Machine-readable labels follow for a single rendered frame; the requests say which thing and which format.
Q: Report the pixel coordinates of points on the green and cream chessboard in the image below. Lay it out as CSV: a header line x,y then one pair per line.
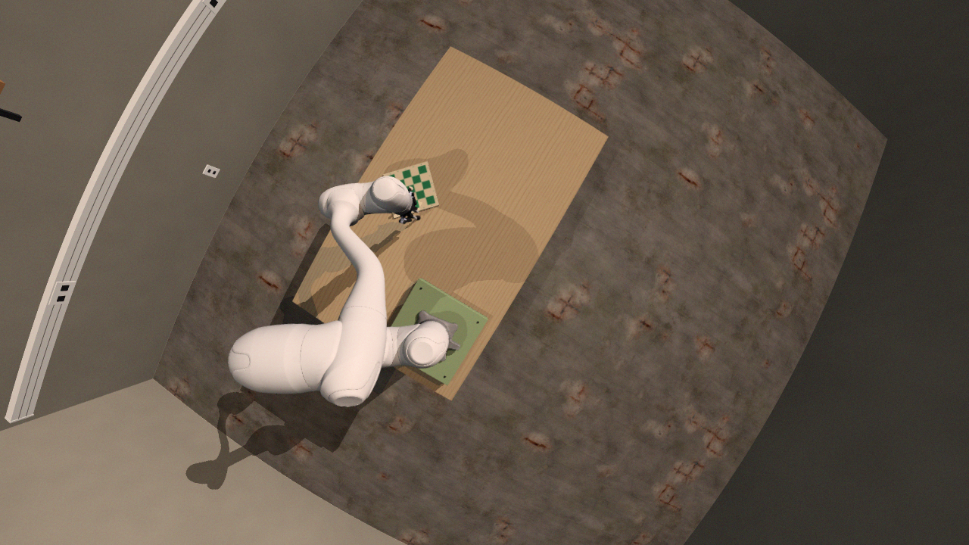
x,y
419,177

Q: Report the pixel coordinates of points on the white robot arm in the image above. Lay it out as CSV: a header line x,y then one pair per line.
x,y
344,357

